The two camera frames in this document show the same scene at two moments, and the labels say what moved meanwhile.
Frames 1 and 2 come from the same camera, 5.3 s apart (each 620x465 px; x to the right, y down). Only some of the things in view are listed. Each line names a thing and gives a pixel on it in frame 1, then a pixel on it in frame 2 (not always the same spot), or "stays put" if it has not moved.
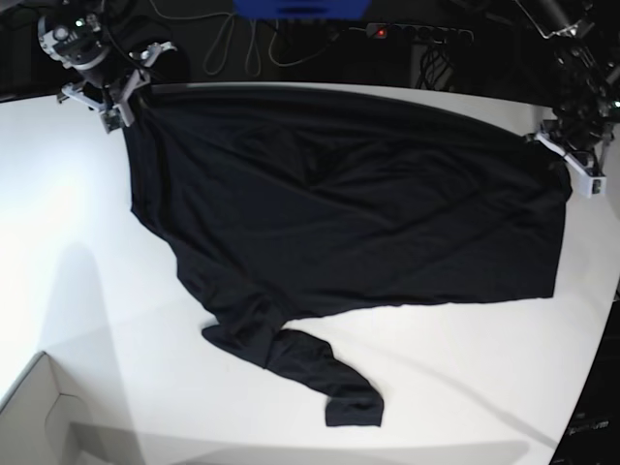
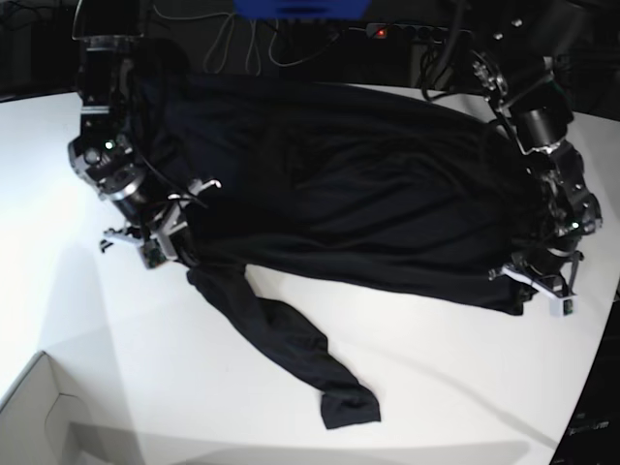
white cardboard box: x=39 y=425 stays put
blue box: x=301 y=10 stays put
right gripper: x=581 y=130 -> x=546 y=257
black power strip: x=412 y=34 stays put
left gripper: x=108 y=80 -> x=147 y=204
